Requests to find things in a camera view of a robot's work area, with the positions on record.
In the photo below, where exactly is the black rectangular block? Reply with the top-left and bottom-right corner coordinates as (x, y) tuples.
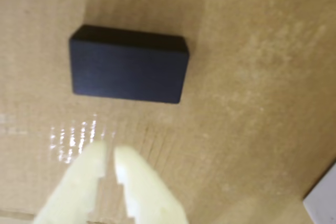
(68, 24), (190, 104)

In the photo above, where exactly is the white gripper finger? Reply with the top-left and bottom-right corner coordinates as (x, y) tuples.
(114, 145), (189, 224)
(33, 140), (108, 224)

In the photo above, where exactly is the brown cardboard sheet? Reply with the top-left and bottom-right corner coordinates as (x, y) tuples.
(0, 0), (336, 224)

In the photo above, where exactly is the white plastic open box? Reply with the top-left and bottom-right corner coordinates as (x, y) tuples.
(303, 159), (336, 224)

